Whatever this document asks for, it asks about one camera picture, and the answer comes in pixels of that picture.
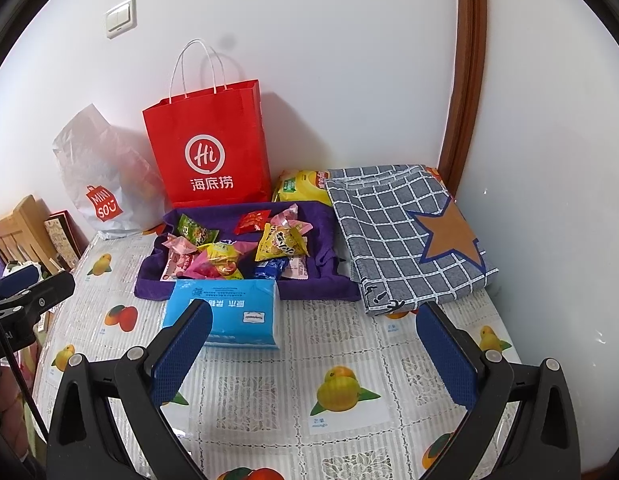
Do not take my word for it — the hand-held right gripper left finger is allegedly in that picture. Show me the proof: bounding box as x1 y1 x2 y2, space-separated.
46 299 214 480

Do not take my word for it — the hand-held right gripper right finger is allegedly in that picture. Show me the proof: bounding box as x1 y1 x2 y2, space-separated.
415 301 583 480

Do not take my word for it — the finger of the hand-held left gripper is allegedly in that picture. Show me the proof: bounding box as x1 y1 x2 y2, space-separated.
0 271 75 331
0 265 40 293

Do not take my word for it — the lychee print triangular snack packet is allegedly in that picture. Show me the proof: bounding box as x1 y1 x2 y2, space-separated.
162 250 190 282

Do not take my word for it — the pink yellow triangular snack packet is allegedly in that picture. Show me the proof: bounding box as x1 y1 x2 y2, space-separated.
190 241 245 281

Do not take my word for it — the pink bear print packet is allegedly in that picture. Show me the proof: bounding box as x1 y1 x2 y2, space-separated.
162 234 200 256

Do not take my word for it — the small blue packet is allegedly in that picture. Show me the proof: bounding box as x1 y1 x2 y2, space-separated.
252 257 290 281

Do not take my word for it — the green triangular snack packet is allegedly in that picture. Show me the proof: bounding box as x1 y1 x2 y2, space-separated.
177 214 220 248

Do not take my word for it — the long pale pink packet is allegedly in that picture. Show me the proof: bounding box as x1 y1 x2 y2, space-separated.
282 256 310 281

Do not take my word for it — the purple cloth tray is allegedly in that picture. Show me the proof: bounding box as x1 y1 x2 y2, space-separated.
134 201 363 302

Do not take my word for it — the small red snack packet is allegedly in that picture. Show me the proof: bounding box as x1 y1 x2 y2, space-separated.
234 210 273 235

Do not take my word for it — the pink round candy packet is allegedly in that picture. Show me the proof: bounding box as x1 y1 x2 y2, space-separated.
272 204 315 236

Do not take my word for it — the wooden headboard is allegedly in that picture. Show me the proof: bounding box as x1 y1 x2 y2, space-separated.
0 195 65 281

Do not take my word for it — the blue tissue pack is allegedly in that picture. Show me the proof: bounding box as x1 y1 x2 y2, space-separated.
161 279 283 351

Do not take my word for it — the grey checked cloth with star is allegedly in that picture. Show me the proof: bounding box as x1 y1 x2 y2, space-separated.
323 163 500 316

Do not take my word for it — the white plastic bag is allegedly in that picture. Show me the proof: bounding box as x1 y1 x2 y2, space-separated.
52 103 170 241

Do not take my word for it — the yellow chip bag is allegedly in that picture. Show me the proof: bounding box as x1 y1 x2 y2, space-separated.
272 169 335 207

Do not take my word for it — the red paper bag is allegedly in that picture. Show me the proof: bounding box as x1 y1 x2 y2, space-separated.
142 38 273 209

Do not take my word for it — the black cable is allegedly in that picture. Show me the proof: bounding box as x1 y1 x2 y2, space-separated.
0 305 49 443

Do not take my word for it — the white light switch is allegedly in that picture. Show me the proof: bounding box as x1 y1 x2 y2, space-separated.
106 0 139 40

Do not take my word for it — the wooden door frame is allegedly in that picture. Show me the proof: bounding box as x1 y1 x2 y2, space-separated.
437 0 489 196

